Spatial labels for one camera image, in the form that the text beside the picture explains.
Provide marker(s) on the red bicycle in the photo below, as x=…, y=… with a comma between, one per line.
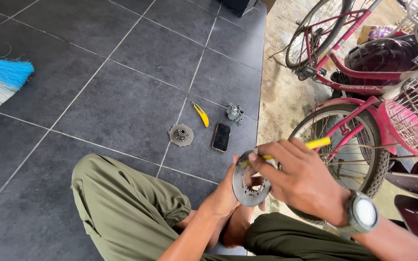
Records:
x=339, y=47

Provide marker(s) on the small metal carburetor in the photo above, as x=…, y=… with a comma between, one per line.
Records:
x=234, y=112

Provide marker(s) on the olive green trousers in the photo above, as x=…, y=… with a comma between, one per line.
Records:
x=129, y=214

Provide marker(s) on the round metal gear hub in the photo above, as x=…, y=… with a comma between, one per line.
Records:
x=181, y=135

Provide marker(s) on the yellow utility knife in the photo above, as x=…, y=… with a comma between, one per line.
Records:
x=201, y=114

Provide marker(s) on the cardboard box purple print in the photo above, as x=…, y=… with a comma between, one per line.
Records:
x=376, y=32

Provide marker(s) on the round metal clutch plate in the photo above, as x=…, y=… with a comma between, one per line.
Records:
x=247, y=188

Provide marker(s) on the person's left hand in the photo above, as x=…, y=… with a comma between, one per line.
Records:
x=226, y=194

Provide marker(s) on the grey wrist watch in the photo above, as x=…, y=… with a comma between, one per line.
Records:
x=361, y=214

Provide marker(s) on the black smartphone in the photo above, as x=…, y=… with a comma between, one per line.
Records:
x=221, y=137

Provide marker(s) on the person's right hand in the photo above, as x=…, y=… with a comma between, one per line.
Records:
x=299, y=177

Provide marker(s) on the black box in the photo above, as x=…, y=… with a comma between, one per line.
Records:
x=238, y=6

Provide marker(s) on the dark maroon scooter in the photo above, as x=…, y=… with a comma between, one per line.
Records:
x=417, y=203

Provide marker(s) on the pink bicycle with basket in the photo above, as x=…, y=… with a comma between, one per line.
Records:
x=376, y=134

